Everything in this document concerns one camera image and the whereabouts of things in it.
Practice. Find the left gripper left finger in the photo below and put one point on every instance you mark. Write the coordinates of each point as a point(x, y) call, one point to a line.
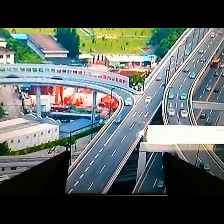
point(36, 180)

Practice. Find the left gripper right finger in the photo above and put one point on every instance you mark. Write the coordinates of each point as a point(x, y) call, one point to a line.
point(193, 180)

